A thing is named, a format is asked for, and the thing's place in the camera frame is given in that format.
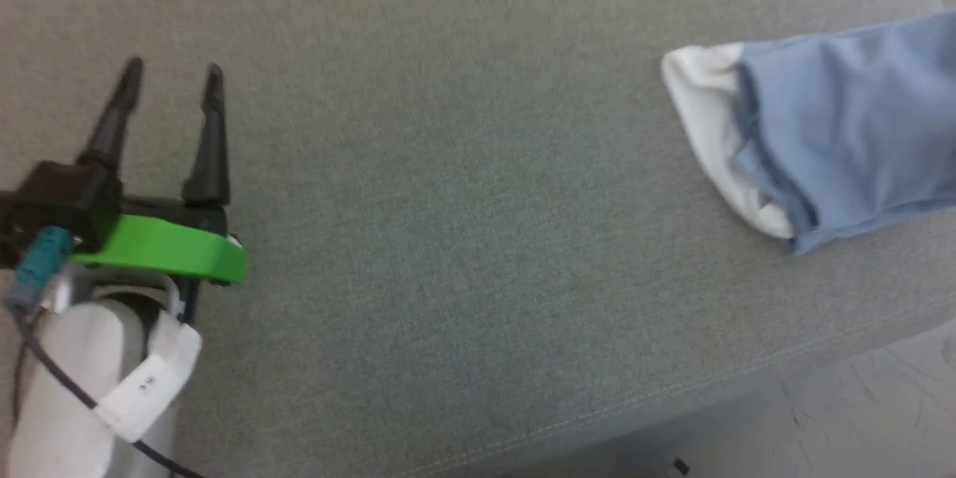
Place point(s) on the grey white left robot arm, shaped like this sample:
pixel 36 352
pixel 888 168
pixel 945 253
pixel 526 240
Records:
pixel 67 388

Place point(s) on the blue and white garment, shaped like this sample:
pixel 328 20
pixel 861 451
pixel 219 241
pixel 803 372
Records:
pixel 844 119

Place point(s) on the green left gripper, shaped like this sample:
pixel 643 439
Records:
pixel 164 250

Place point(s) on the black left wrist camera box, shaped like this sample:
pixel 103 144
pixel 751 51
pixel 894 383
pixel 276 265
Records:
pixel 63 202

